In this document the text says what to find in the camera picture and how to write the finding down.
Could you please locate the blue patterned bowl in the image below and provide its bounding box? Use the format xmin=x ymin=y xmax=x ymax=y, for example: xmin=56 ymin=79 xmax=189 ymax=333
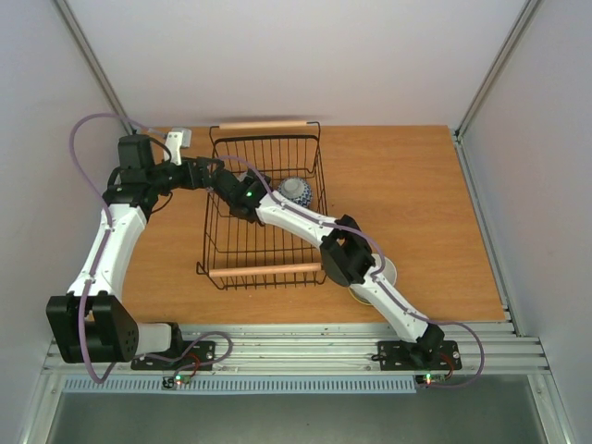
xmin=277 ymin=177 xmax=313 ymax=208

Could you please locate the black wire dish rack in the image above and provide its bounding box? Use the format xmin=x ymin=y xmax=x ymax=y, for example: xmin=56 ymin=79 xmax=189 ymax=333
xmin=196 ymin=121 xmax=330 ymax=290

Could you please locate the white ceramic bowl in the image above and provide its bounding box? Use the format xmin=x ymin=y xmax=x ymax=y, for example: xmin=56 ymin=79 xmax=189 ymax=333
xmin=372 ymin=253 xmax=398 ymax=286

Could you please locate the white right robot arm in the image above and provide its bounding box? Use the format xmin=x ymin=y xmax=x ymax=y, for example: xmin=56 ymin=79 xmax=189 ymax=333
xmin=210 ymin=161 xmax=444 ymax=369

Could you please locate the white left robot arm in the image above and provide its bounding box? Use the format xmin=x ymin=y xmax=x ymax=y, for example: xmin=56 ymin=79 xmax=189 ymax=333
xmin=46 ymin=158 xmax=205 ymax=368

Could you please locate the yellow rimmed bowl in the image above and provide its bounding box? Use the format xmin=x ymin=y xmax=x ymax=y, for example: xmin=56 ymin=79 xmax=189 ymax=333
xmin=348 ymin=288 xmax=372 ymax=306

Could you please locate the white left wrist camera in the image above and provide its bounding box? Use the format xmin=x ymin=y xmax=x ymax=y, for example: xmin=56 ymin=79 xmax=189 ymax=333
xmin=165 ymin=128 xmax=191 ymax=166

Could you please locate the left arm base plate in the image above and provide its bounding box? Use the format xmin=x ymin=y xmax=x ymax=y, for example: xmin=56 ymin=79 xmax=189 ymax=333
xmin=130 ymin=340 xmax=216 ymax=372

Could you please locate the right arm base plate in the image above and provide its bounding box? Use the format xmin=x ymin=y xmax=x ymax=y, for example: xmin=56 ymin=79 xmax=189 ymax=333
xmin=371 ymin=340 xmax=463 ymax=371

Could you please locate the grey slotted cable duct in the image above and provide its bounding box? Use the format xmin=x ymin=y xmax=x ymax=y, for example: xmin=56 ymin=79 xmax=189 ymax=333
xmin=62 ymin=375 xmax=416 ymax=396

